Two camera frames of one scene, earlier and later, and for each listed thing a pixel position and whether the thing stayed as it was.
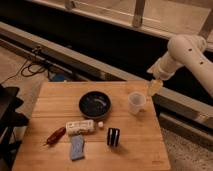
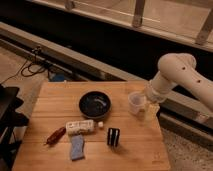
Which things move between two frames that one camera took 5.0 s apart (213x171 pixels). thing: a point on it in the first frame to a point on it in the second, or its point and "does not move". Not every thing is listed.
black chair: [9, 119] does not move
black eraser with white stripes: [113, 136] does not move
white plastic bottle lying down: [79, 127] does not move
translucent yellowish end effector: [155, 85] to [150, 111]
